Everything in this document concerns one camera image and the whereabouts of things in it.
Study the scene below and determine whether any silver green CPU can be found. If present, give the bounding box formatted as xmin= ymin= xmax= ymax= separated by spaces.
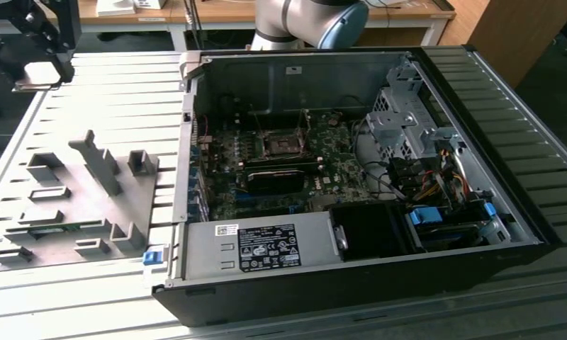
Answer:
xmin=10 ymin=61 xmax=61 ymax=92

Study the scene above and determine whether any CPU socket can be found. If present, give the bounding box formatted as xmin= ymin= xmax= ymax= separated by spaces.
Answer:
xmin=259 ymin=130 xmax=308 ymax=159

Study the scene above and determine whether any wooden desk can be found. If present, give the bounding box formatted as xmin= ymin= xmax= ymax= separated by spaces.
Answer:
xmin=46 ymin=0 xmax=457 ymax=47

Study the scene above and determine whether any metal locking lever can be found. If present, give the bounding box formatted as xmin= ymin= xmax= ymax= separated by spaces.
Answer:
xmin=252 ymin=111 xmax=267 ymax=138

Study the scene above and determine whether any grey parts rack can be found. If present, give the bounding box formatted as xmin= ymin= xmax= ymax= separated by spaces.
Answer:
xmin=0 ymin=129 xmax=161 ymax=273

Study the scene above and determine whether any green RAM stick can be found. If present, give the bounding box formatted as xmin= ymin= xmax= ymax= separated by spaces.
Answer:
xmin=28 ymin=222 xmax=105 ymax=237

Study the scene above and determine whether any metal socket cover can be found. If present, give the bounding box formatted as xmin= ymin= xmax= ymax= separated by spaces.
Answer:
xmin=296 ymin=107 xmax=312 ymax=142

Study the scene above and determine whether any black graphics card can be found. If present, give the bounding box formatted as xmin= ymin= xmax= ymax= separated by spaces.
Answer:
xmin=241 ymin=165 xmax=309 ymax=195

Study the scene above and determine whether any grey power supply unit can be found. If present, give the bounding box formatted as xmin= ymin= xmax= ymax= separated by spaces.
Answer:
xmin=181 ymin=212 xmax=348 ymax=281

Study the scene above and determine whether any green motherboard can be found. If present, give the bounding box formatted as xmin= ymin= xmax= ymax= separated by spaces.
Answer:
xmin=190 ymin=109 xmax=384 ymax=222

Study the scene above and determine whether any silver chipset heatsink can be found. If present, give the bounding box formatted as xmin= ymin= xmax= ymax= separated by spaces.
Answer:
xmin=309 ymin=196 xmax=335 ymax=214

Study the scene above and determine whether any silver drive cage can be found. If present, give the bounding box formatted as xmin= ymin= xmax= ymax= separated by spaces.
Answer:
xmin=361 ymin=52 xmax=468 ymax=160

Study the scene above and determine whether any black plastic shroud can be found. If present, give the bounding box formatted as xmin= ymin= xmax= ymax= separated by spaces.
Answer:
xmin=328 ymin=201 xmax=425 ymax=263

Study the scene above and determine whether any black PC case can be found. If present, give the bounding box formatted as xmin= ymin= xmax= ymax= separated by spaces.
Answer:
xmin=150 ymin=45 xmax=562 ymax=329

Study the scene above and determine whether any blue disk carrier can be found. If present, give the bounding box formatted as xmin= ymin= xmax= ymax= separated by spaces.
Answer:
xmin=404 ymin=207 xmax=491 ymax=253

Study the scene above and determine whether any wooden cabinet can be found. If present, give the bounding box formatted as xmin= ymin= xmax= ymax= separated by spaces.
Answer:
xmin=436 ymin=0 xmax=567 ymax=88

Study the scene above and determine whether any yellow red wire bundle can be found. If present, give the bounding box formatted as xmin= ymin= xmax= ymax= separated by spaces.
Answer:
xmin=417 ymin=150 xmax=468 ymax=201

